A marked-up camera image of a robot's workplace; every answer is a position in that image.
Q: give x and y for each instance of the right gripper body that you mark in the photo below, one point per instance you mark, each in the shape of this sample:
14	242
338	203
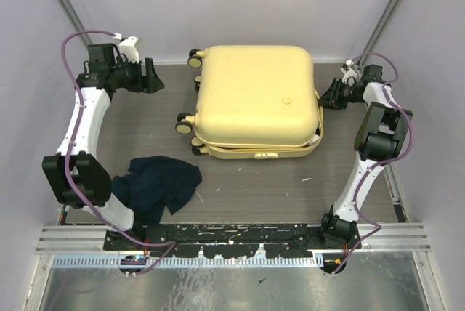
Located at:
348	94

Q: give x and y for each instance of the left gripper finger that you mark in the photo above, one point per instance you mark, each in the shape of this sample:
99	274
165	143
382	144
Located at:
149	67
152	84

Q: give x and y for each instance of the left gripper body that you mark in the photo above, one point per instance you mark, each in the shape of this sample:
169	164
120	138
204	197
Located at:
130	76

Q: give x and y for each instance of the white garment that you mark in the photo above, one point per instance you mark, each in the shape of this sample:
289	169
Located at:
316	139

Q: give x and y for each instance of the yellow hard-shell suitcase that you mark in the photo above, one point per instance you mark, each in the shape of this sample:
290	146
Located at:
253	102

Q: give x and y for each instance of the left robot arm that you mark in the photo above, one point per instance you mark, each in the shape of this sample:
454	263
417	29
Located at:
75	176

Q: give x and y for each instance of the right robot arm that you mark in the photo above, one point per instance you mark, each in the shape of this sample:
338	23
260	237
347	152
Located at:
379	142

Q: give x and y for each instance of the dark navy garment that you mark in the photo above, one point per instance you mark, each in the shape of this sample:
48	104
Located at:
153	184

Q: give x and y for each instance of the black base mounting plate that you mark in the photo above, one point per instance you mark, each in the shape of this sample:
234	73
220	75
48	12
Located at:
244	240

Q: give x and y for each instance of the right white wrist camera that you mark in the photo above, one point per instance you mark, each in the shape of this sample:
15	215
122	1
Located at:
350	73

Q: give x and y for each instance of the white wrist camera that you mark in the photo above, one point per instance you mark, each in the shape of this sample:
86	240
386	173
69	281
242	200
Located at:
128	46
350	73

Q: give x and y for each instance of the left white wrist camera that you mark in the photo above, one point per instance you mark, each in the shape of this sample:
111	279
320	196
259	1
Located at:
128	46

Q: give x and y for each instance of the aluminium frame rail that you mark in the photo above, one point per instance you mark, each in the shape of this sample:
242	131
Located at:
74	239

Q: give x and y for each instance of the white slotted cable duct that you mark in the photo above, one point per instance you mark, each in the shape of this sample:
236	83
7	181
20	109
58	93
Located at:
73	261

